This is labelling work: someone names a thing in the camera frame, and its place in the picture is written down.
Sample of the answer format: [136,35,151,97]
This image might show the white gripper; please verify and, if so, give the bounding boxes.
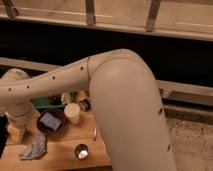
[7,114,38,144]

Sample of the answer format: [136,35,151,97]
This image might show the grey blue towel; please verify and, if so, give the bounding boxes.
[19,134,47,160]

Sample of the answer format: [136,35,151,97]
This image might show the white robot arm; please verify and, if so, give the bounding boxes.
[0,49,177,171]

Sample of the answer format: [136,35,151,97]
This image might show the dark brown bowl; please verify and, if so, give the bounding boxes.
[36,108,66,134]

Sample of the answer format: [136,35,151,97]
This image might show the green plastic tray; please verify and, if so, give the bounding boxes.
[32,96,63,109]

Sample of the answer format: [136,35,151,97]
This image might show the blue sponge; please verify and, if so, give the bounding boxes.
[40,113,62,131]

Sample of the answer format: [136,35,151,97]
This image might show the dark grape bunch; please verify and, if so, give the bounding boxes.
[48,96,61,104]

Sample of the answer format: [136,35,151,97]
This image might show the white cylindrical cup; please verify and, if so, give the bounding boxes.
[64,103,80,124]

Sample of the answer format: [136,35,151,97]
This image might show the wooden table board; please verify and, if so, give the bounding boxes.
[0,114,111,171]

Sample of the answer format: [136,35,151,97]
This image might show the small metal cup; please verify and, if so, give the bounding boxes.
[74,144,89,160]

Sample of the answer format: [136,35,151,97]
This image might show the silver fork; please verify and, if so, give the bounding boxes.
[93,125,98,141]

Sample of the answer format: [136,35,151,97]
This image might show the black handled peeler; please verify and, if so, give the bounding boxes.
[79,99,91,111]

